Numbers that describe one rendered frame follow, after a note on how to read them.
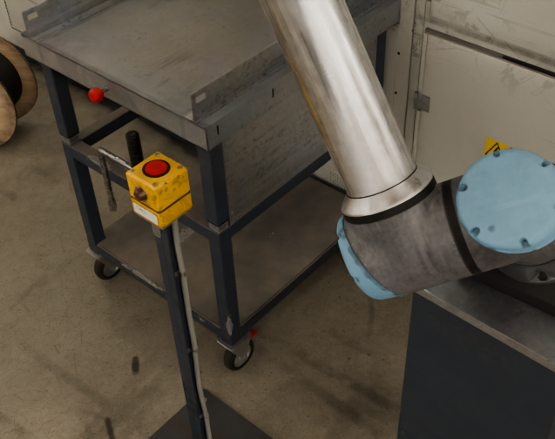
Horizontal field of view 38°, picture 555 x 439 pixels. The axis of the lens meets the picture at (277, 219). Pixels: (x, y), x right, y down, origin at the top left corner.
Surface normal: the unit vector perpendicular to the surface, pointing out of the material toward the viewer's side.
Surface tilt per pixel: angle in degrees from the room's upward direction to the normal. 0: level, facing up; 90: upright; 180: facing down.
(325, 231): 0
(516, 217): 39
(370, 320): 0
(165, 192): 90
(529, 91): 90
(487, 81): 90
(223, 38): 0
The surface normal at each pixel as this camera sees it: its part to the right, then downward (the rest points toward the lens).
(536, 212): -0.36, -0.20
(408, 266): -0.18, 0.49
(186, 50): -0.04, -0.74
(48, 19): 0.76, 0.42
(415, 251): -0.20, 0.28
